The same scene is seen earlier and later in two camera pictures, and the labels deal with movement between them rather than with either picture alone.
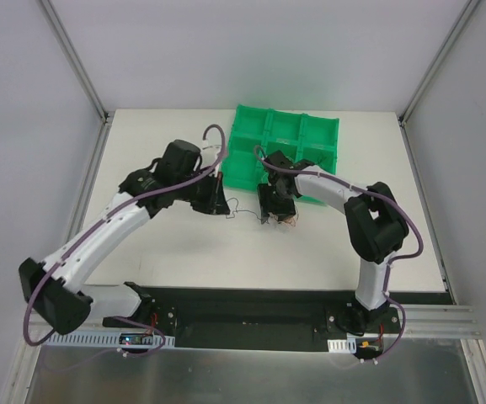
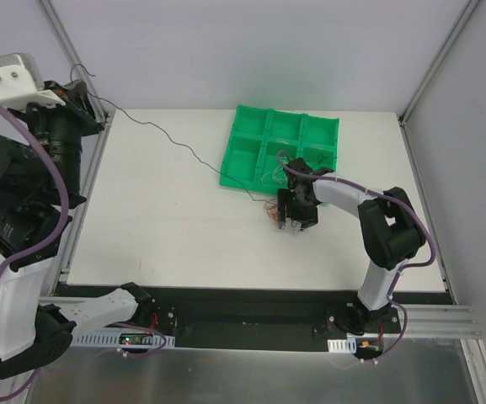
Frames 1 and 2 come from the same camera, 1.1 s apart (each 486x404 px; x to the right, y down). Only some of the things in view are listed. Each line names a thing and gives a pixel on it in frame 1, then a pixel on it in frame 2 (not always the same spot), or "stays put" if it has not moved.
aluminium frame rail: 449,321 stays put
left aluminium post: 76,61 stays put
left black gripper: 210,195 -> 76,106
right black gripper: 276,204 -> 297,213
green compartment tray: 301,136 stays put
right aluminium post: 408,107 stays put
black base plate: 286,320 stays put
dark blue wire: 241,209 -> 170,135
